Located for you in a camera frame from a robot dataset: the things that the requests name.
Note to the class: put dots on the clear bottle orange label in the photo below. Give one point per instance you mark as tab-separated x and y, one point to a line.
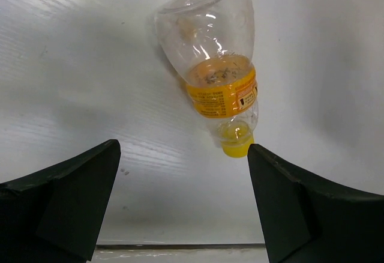
210	44

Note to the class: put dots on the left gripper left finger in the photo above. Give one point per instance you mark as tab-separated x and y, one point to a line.
55	214

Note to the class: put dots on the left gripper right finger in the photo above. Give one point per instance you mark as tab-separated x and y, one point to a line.
308	218

